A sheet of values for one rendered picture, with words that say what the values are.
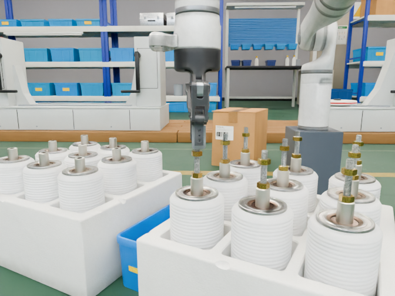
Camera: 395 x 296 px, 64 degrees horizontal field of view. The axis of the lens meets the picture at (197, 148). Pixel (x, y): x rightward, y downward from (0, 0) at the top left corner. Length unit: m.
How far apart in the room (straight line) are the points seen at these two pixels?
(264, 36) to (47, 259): 6.12
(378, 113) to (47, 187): 2.43
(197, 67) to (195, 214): 0.23
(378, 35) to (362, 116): 7.27
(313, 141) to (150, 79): 1.78
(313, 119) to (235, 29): 5.58
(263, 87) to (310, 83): 7.92
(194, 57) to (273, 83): 8.51
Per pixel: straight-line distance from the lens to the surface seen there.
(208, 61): 0.50
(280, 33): 6.64
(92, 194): 0.72
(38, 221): 0.77
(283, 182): 0.61
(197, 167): 0.54
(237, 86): 8.85
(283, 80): 9.04
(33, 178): 0.80
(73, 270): 0.74
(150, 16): 5.32
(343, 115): 2.68
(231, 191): 0.62
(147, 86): 2.58
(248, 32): 6.53
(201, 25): 0.50
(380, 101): 2.97
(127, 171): 0.79
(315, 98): 1.03
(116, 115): 2.58
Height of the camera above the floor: 0.44
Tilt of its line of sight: 11 degrees down
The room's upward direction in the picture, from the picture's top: straight up
